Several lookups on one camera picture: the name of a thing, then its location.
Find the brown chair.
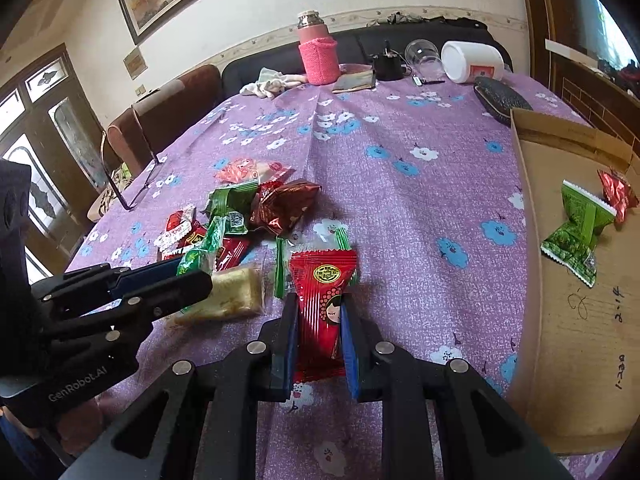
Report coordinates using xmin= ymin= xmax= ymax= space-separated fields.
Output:
xmin=106 ymin=64 xmax=222 ymax=177

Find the purple floral tablecloth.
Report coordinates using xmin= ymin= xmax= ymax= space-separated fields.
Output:
xmin=64 ymin=71 xmax=622 ymax=480

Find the small book stack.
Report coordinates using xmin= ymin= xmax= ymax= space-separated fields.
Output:
xmin=332 ymin=64 xmax=375 ymax=94

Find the white plastic jar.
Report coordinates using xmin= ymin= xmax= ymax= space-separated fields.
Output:
xmin=440 ymin=40 xmax=506 ymax=84

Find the dark red foil snack packet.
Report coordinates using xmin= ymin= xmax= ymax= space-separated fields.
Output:
xmin=250 ymin=180 xmax=321 ymax=236

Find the red snack packet cartoon girl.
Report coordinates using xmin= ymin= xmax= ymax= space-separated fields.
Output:
xmin=290 ymin=249 xmax=358 ymax=382

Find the wooden glass door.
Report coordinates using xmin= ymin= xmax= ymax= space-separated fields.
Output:
xmin=1 ymin=44 xmax=106 ymax=274

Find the black small cup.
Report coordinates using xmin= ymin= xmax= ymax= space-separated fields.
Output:
xmin=372 ymin=40 xmax=405 ymax=81

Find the pink transparent snack packet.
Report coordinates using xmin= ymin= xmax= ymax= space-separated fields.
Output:
xmin=214 ymin=158 xmax=294 ymax=184

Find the green pea snack packet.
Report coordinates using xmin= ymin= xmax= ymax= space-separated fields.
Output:
xmin=540 ymin=180 xmax=616 ymax=288

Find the long green snack packet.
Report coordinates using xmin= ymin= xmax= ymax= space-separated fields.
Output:
xmin=177 ymin=216 xmax=227 ymax=275

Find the white crumpled cloth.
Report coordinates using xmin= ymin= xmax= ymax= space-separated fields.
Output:
xmin=239 ymin=67 xmax=307 ymax=100

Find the black sofa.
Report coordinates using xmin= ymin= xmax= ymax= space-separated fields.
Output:
xmin=221 ymin=16 xmax=513 ymax=99

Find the red white snack packet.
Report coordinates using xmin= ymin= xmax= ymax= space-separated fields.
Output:
xmin=154 ymin=204 xmax=195 ymax=252

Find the clear glass cup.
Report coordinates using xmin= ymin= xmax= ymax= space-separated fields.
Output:
xmin=405 ymin=39 xmax=445 ymax=81

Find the yellow cake snack packet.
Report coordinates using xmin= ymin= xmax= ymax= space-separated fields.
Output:
xmin=172 ymin=264 xmax=264 ymax=325

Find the green striped clear snack packet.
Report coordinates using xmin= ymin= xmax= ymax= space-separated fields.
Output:
xmin=272 ymin=228 xmax=352 ymax=299

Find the red foil snack in box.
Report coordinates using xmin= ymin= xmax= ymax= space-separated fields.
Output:
xmin=598 ymin=168 xmax=639 ymax=226

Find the red stick snack packet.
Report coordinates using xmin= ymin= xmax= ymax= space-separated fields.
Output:
xmin=162 ymin=228 xmax=252 ymax=273

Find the cardboard box tray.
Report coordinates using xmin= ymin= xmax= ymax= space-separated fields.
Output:
xmin=508 ymin=108 xmax=639 ymax=454

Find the pink sleeved thermos bottle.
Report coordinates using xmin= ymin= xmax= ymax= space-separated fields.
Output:
xmin=297 ymin=10 xmax=341 ymax=86

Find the black textured pouch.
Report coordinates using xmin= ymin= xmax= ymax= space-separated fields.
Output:
xmin=473 ymin=76 xmax=533 ymax=127

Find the green snack packet on table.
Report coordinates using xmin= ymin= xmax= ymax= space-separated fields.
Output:
xmin=204 ymin=181 xmax=258 ymax=235

